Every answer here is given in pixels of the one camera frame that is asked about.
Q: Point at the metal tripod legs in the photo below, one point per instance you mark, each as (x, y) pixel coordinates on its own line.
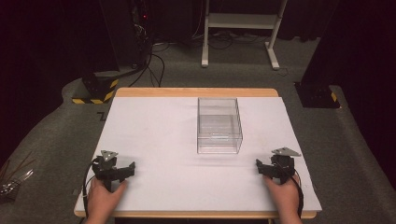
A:
(14, 182)

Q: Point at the black stand base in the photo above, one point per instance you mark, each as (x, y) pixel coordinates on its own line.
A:
(316, 95)

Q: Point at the clear plastic drawer box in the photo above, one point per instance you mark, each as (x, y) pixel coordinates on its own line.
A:
(219, 127)

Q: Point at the white metal stand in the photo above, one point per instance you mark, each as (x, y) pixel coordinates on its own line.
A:
(241, 21)

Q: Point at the person's right hand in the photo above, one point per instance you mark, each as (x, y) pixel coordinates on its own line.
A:
(286, 197)

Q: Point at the black base with yellow stripes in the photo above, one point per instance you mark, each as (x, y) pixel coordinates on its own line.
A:
(98, 87)

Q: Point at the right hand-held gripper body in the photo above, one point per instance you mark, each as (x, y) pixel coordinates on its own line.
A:
(282, 168)

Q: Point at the dark equipment rack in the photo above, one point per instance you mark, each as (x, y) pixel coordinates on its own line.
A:
(140, 31)

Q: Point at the person's left hand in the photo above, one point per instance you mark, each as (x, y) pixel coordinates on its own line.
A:
(101, 200)

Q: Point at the white table mat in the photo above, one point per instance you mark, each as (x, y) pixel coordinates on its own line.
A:
(162, 140)

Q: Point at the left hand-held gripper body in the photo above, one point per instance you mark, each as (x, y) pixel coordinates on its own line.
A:
(104, 169)

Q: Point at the wooden table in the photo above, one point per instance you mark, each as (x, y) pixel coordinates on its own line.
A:
(193, 92)

